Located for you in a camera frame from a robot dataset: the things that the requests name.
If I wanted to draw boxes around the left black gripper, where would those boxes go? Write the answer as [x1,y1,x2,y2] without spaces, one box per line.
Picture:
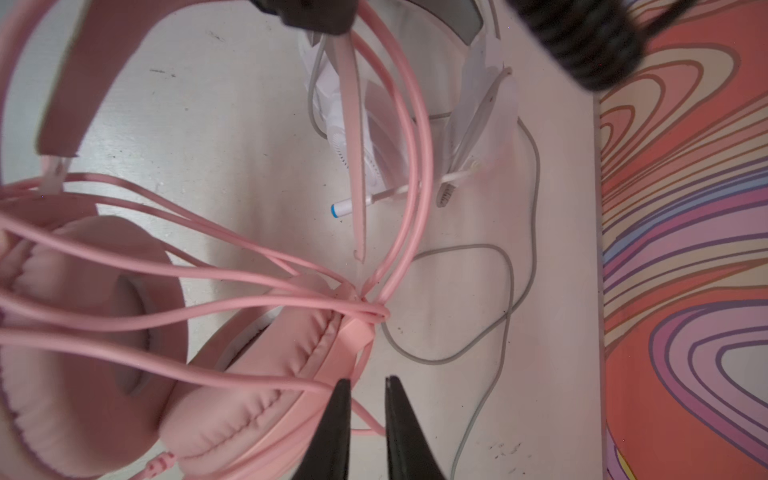
[251,0,359,35]

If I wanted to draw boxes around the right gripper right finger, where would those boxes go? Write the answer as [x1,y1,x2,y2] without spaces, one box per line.
[385,376,446,480]

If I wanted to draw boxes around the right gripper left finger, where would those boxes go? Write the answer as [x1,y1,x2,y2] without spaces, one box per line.
[292,379,352,480]

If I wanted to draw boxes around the white headphones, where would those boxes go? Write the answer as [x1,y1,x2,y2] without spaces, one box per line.
[298,0,521,220]

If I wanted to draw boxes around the grey headphone cable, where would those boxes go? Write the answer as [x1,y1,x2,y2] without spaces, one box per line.
[307,0,541,480]

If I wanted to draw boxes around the pink headphones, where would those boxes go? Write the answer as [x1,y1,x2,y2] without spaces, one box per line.
[0,0,436,480]

